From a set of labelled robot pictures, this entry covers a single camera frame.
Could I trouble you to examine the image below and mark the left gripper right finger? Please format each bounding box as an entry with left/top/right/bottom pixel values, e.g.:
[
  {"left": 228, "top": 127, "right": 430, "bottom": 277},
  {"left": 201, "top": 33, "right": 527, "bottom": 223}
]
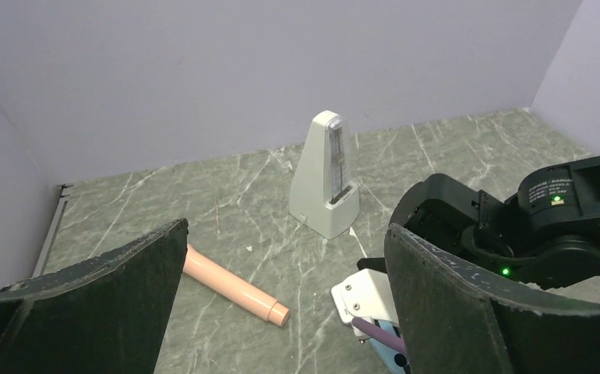
[{"left": 384, "top": 224, "right": 600, "bottom": 373}]

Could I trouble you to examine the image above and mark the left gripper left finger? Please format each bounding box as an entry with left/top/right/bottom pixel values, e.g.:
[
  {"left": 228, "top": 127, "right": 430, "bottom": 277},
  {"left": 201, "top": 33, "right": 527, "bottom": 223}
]
[{"left": 0, "top": 218, "right": 188, "bottom": 373}]

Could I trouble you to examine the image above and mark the light blue phone case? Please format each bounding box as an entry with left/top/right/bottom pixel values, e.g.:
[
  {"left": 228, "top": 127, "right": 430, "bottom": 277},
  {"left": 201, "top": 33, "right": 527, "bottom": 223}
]
[{"left": 369, "top": 319, "right": 411, "bottom": 374}]

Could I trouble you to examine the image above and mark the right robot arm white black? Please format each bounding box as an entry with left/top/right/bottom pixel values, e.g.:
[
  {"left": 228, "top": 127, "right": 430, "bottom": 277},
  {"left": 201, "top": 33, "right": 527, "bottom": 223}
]
[{"left": 390, "top": 156, "right": 600, "bottom": 289}]

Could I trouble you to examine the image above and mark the pink cylinder stick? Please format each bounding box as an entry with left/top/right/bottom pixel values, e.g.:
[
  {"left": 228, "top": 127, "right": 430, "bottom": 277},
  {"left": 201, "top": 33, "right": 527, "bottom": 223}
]
[{"left": 183, "top": 244, "right": 290, "bottom": 327}]

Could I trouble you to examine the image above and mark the grey metronome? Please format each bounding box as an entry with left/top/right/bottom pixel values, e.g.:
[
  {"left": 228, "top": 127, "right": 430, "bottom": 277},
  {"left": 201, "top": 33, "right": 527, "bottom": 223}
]
[{"left": 289, "top": 110, "right": 360, "bottom": 239}]

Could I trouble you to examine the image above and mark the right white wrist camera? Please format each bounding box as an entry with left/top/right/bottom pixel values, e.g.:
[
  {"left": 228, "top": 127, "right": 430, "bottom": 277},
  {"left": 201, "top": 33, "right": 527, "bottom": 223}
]
[{"left": 330, "top": 257, "right": 399, "bottom": 340}]

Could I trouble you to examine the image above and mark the aluminium frame profile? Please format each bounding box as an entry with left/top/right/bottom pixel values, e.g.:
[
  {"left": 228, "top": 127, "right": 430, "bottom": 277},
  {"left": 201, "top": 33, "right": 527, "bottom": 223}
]
[{"left": 32, "top": 184, "right": 73, "bottom": 277}]

